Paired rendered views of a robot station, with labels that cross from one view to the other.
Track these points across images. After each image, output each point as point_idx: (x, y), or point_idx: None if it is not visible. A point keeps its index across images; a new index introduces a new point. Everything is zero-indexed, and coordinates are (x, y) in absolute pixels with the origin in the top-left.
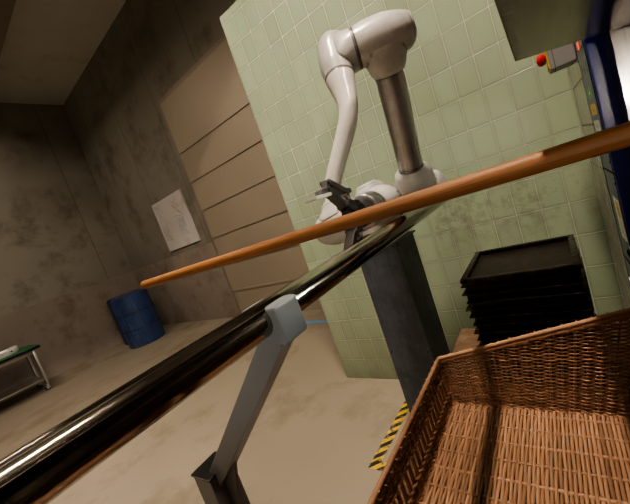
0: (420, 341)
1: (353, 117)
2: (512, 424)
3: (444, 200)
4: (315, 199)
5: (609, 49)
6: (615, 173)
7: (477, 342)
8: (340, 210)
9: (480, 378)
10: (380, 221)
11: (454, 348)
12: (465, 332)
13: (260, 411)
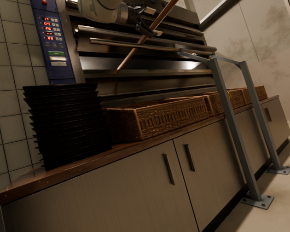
0: None
1: None
2: (138, 136)
3: (136, 50)
4: (153, 14)
5: (72, 49)
6: (75, 78)
7: (53, 170)
8: (139, 12)
9: (112, 149)
10: (116, 23)
11: (68, 168)
12: (17, 185)
13: (191, 58)
